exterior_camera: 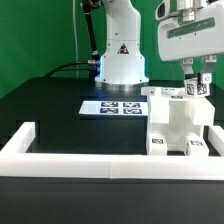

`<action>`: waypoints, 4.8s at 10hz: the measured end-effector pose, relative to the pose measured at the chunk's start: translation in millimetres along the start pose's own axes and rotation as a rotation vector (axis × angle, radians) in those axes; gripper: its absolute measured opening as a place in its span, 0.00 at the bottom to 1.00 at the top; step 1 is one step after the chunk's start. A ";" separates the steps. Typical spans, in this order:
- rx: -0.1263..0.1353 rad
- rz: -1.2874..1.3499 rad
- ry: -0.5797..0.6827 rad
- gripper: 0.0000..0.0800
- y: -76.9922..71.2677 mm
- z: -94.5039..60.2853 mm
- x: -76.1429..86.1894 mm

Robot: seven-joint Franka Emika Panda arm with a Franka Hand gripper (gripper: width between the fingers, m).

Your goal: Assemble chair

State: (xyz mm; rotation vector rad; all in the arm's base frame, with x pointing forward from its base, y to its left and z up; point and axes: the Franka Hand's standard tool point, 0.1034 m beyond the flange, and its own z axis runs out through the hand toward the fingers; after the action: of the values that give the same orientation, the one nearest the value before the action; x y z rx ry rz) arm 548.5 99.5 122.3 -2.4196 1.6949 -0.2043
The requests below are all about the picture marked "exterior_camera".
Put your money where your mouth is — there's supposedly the white chair seat part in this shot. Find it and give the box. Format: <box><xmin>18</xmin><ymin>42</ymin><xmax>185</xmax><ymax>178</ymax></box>
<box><xmin>147</xmin><ymin>98</ymin><xmax>209</xmax><ymax>151</ymax></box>

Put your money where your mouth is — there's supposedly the thin white cable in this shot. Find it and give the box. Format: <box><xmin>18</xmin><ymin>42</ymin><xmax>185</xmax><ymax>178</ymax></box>
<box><xmin>72</xmin><ymin>0</ymin><xmax>80</xmax><ymax>79</ymax></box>

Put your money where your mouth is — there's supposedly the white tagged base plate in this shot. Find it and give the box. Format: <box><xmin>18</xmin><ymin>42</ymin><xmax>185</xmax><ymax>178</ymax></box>
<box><xmin>79</xmin><ymin>101</ymin><xmax>148</xmax><ymax>116</ymax></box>

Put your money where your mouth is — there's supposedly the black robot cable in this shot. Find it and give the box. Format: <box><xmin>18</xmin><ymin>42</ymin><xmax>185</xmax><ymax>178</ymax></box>
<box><xmin>44</xmin><ymin>61</ymin><xmax>100</xmax><ymax>79</ymax></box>

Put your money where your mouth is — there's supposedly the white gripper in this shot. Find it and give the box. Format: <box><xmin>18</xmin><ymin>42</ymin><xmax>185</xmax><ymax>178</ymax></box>
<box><xmin>155</xmin><ymin>0</ymin><xmax>224</xmax><ymax>84</ymax></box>

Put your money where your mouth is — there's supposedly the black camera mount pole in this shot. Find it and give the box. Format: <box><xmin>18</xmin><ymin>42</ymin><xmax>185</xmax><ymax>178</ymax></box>
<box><xmin>81</xmin><ymin>0</ymin><xmax>100</xmax><ymax>60</ymax></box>

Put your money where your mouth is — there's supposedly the white tagged cube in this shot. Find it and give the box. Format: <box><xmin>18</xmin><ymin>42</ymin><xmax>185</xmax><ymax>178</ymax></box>
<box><xmin>184</xmin><ymin>78</ymin><xmax>210</xmax><ymax>98</ymax></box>

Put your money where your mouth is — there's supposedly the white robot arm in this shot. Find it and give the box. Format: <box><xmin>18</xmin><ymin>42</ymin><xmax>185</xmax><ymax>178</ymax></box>
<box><xmin>95</xmin><ymin>0</ymin><xmax>224</xmax><ymax>89</ymax></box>

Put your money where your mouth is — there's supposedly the white U-shaped fence frame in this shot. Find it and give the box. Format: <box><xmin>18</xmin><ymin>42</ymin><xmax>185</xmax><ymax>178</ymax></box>
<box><xmin>0</xmin><ymin>122</ymin><xmax>224</xmax><ymax>181</ymax></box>

